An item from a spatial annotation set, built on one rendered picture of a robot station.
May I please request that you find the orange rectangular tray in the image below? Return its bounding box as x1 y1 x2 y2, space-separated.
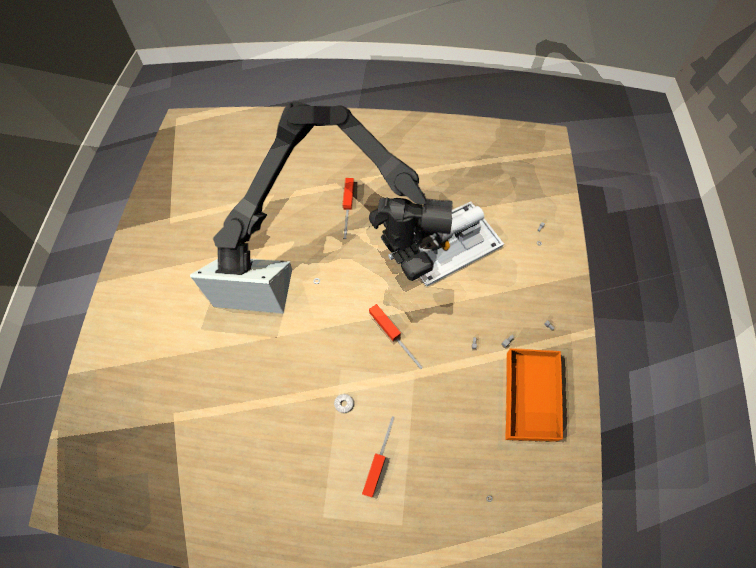
505 349 563 442

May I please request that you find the red-handled screwdriver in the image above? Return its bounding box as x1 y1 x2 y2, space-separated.
342 178 354 239
362 416 395 497
369 304 422 370

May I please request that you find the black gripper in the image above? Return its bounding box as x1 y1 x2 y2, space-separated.
369 209 434 281

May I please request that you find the white flat washer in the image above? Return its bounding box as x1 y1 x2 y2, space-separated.
334 394 354 413

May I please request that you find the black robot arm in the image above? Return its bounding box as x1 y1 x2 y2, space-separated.
213 101 453 275

